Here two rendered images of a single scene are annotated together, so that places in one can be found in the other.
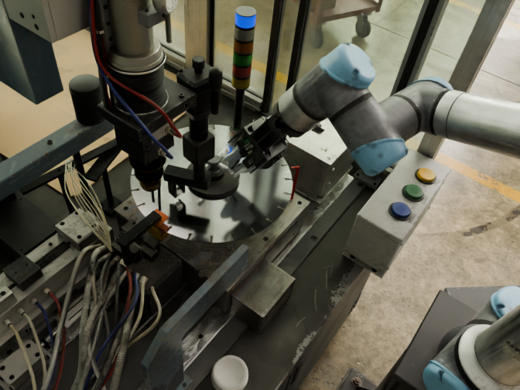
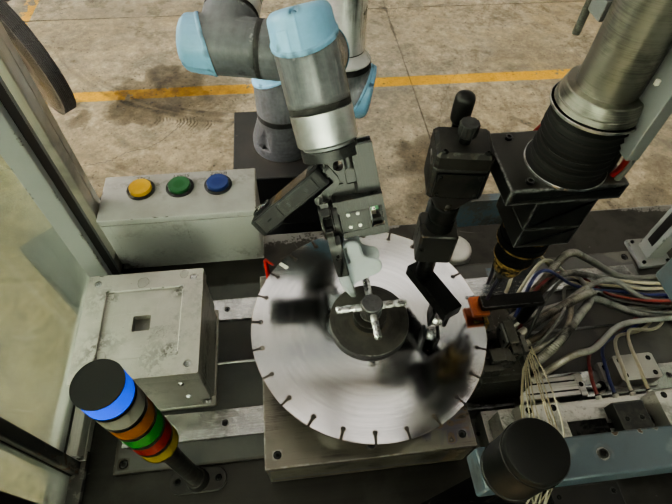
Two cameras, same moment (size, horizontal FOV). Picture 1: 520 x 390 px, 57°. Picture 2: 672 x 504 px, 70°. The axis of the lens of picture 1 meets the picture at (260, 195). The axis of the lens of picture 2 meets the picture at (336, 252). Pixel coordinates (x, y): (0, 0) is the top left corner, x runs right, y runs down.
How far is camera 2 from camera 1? 0.97 m
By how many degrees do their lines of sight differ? 69
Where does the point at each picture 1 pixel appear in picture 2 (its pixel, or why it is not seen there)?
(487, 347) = (360, 38)
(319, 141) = (166, 306)
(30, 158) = (642, 439)
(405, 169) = (143, 208)
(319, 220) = (240, 297)
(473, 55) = (17, 67)
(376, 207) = (231, 201)
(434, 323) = (272, 171)
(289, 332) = not seen: hidden behind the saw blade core
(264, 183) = (323, 271)
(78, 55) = not seen: outside the picture
